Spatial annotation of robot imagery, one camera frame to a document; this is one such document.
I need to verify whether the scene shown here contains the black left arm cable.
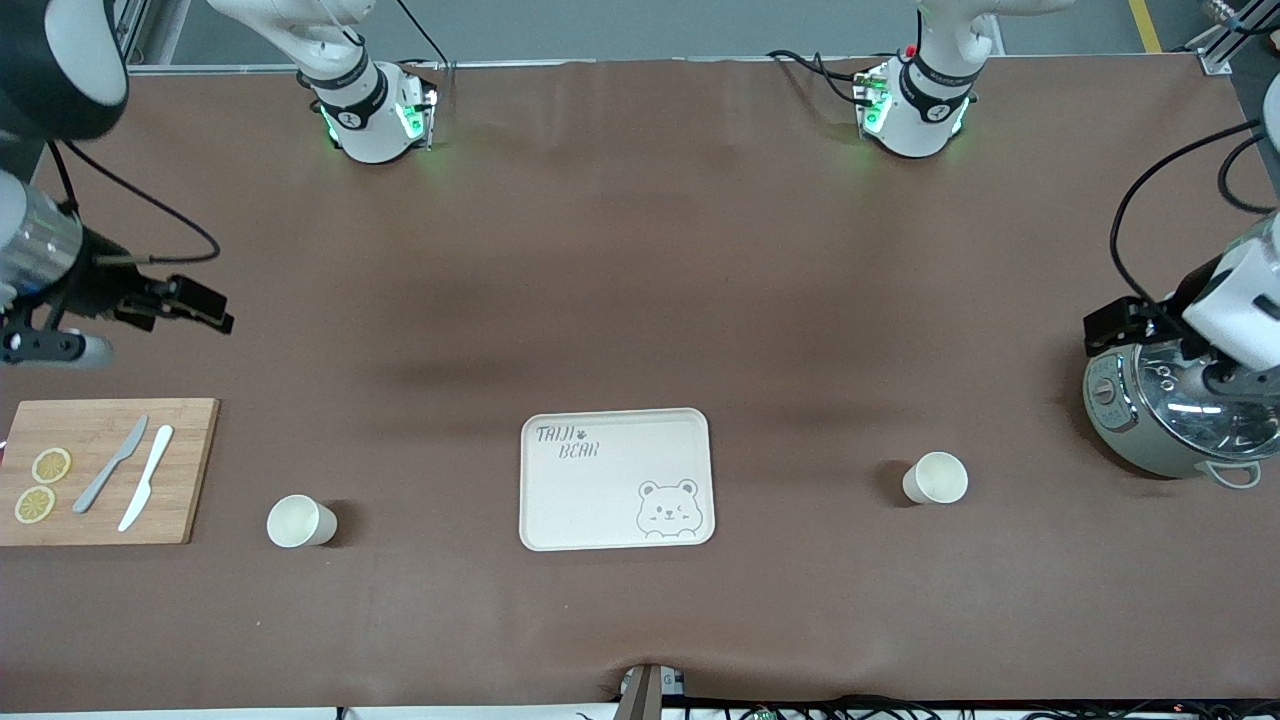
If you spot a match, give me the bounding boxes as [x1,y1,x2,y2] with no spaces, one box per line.
[1216,133,1280,216]
[1108,118,1263,301]

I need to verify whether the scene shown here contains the black base cable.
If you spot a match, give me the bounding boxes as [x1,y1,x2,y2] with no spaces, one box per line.
[765,47,883,107]
[394,0,454,73]

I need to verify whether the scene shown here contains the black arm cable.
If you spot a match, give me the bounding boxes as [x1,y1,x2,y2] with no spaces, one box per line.
[1216,133,1280,216]
[1108,118,1263,301]
[48,138,222,267]

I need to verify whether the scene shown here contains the grey-green cooking pot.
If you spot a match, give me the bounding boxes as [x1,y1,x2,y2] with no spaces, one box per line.
[1083,335,1280,491]

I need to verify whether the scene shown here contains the brown table cloth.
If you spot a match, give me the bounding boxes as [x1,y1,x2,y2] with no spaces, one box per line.
[0,57,1280,713]

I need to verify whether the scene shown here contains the white IKEA cup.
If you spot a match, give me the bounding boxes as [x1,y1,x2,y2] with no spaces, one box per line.
[902,451,970,506]
[266,494,339,549]

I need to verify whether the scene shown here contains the cream bear print tray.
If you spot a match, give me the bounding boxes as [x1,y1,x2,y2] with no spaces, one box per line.
[518,407,717,552]

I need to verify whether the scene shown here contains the grey plastic knife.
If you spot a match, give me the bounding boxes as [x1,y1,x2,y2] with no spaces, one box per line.
[72,415,150,515]

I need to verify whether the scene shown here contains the bamboo cutting board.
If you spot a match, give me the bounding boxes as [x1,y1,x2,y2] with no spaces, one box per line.
[0,398,221,547]

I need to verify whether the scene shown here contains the white plastic knife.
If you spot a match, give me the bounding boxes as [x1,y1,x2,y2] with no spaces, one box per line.
[117,425,175,533]

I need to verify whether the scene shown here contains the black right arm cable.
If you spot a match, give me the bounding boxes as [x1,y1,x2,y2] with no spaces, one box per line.
[48,138,222,267]

